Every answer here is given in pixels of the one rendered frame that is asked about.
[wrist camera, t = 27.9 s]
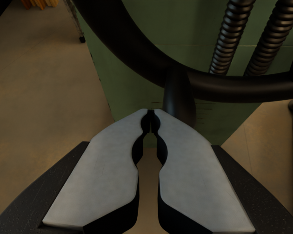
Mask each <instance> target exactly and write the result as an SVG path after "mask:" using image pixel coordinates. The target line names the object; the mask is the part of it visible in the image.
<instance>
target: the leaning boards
mask: <svg viewBox="0 0 293 234"><path fill-rule="evenodd" d="M21 2H22V3H23V5H24V7H25V8H26V10H29V8H30V7H31V5H33V6H34V7H35V6H36V5H37V6H38V7H40V8H41V10H44V8H45V7H46V5H48V6H53V7H56V6H57V4H58V2H59V1H58V0H21Z"/></svg>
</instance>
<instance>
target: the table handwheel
mask: <svg viewBox="0 0 293 234"><path fill-rule="evenodd" d="M72 2H73V4H74V5H75V7H76V8H77V10H78V11H79V13H80V14H81V16H82V17H83V19H84V20H85V22H86V23H87V24H88V25H89V27H90V28H91V29H92V31H93V32H94V33H95V34H96V36H97V37H98V38H99V39H100V40H101V42H102V43H103V44H104V45H105V46H106V47H107V48H108V49H109V50H110V51H111V52H112V53H113V54H114V55H115V56H116V57H117V58H118V59H119V60H121V61H122V62H123V63H124V64H125V65H127V66H128V67H129V68H130V69H132V70H133V71H134V72H136V73H137V74H139V75H140V76H142V77H143V78H145V79H147V80H148V81H150V82H152V83H154V84H155V85H157V86H159V87H162V88H165V83H166V75H167V70H168V68H169V67H170V66H173V65H183V64H181V63H179V62H177V61H176V60H174V59H172V58H171V57H169V56H167V55H166V54H165V53H164V52H162V51H161V50H160V49H159V48H157V47H156V46H155V45H154V44H153V43H152V42H151V41H150V40H149V39H148V38H147V37H146V36H145V35H144V33H143V32H142V31H141V30H140V29H139V28H138V26H137V25H136V24H135V22H134V20H133V19H132V18H131V16H130V14H129V13H128V11H127V10H126V8H125V6H124V4H123V2H122V0H72ZM183 66H184V67H186V70H187V75H188V78H189V81H190V84H191V88H192V92H193V97H194V98H195V99H199V100H205V101H211V102H220V103H239V104H243V103H265V102H275V101H282V100H289V99H293V61H292V64H291V67H290V71H287V72H281V73H276V74H269V75H260V76H225V75H217V74H211V73H207V72H203V71H199V70H196V69H193V68H190V67H188V66H185V65H183Z"/></svg>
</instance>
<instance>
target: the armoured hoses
mask: <svg viewBox="0 0 293 234"><path fill-rule="evenodd" d="M255 1H256V0H229V1H228V3H227V4H226V6H227V8H226V10H225V15H224V16H223V21H222V23H221V25H222V26H221V28H220V32H219V34H218V38H217V43H216V44H215V46H216V47H215V48H214V52H213V56H212V60H211V64H210V68H209V69H208V70H209V71H208V73H211V74H217V75H225V76H226V74H227V72H228V70H229V67H230V65H231V62H232V59H233V57H234V54H235V53H236V49H237V48H238V47H237V46H238V44H239V41H240V39H241V36H242V34H243V32H244V31H243V30H244V29H245V27H246V23H247V22H248V17H249V16H250V14H251V12H250V11H251V10H252V9H253V7H254V6H253V4H254V3H255ZM292 27H293V0H278V1H277V2H276V4H275V8H274V9H273V10H272V14H271V15H270V17H269V20H268V22H267V24H266V26H265V28H264V31H263V33H262V35H261V37H260V39H259V42H258V43H257V46H256V47H255V51H254V52H253V54H252V56H251V59H250V61H249V63H248V65H247V67H246V69H245V72H244V75H243V76H260V75H265V73H266V72H267V70H268V68H269V66H270V64H271V63H272V61H273V60H274V58H275V56H276V55H277V53H278V51H279V50H280V47H281V46H282V45H283V41H285V40H286V37H287V35H289V32H290V30H292Z"/></svg>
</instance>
